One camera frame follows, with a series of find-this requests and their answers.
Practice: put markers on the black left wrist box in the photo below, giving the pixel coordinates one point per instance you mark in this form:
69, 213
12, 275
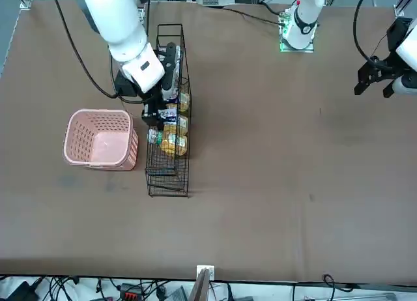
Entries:
399, 34

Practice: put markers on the red black electronic device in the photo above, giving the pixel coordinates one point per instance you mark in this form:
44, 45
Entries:
128, 291

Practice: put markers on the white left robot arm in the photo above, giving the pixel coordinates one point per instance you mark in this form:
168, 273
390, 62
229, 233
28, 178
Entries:
304, 24

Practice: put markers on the black power adapter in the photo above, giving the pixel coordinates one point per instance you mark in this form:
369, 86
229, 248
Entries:
21, 291

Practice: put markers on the pink plastic basket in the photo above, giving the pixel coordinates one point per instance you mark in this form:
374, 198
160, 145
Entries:
97, 166

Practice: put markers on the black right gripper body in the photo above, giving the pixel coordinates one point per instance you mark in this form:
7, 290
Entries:
150, 100

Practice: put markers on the yellow juice bottle white cap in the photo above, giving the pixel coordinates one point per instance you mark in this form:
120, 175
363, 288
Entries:
176, 146
184, 100
179, 124

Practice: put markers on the silver white packet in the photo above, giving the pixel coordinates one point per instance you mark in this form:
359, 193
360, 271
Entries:
178, 53
178, 69

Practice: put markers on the aluminium profile post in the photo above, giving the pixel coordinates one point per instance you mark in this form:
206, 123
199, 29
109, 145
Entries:
205, 273

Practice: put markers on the grey power adapter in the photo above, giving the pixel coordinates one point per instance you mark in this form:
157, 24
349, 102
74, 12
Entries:
177, 294

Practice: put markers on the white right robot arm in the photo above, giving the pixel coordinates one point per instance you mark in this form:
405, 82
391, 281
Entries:
120, 27

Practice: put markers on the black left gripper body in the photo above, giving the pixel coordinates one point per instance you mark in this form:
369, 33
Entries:
392, 68

